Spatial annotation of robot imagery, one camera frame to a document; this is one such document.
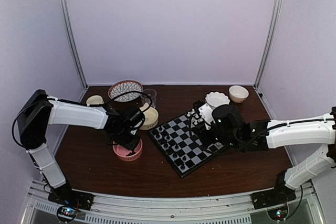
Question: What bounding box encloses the cream cat-shaped bowl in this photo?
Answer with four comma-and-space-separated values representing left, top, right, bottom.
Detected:
140, 103, 159, 131

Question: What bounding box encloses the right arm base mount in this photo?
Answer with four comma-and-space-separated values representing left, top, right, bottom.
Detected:
251, 188, 297, 210

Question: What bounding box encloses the right aluminium frame post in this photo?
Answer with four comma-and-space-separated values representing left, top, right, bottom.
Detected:
254, 0, 283, 90

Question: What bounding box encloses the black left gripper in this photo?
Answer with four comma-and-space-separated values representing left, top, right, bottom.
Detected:
112, 127, 141, 151

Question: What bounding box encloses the black white chessboard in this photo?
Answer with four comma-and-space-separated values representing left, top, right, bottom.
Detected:
148, 110, 224, 178

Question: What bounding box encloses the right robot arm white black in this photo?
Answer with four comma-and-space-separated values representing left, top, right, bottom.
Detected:
190, 104, 335, 204

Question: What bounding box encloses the cream round bowl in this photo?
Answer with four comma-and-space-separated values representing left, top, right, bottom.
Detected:
229, 86, 249, 103

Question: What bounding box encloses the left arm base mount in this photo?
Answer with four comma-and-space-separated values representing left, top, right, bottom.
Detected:
48, 188, 94, 210

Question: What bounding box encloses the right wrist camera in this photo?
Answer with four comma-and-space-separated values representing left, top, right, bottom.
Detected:
193, 100, 214, 130

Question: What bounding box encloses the pink cat-shaped bowl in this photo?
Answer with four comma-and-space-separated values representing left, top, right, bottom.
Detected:
112, 140, 143, 162

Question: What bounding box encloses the aluminium front rail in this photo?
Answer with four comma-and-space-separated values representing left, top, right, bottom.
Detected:
18, 180, 327, 223

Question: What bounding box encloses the aluminium frame post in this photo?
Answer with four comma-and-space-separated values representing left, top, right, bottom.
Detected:
60, 0, 88, 90
254, 0, 283, 90

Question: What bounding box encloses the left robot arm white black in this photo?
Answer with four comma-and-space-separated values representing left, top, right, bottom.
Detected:
12, 89, 145, 205

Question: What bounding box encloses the patterned ceramic plate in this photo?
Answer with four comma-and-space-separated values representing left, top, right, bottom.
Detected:
108, 80, 143, 102

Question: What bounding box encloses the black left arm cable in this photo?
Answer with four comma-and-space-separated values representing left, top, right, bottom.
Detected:
44, 90, 153, 120

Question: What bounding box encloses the left aluminium frame post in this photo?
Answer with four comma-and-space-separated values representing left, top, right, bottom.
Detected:
60, 0, 88, 90

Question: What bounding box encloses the white mug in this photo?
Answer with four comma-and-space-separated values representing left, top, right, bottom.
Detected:
86, 95, 104, 106

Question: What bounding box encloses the clear drinking glass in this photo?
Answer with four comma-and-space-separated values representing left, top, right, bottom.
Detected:
141, 89, 157, 108

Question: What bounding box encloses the white scalloped bowl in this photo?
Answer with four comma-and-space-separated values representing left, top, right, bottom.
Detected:
205, 91, 230, 109

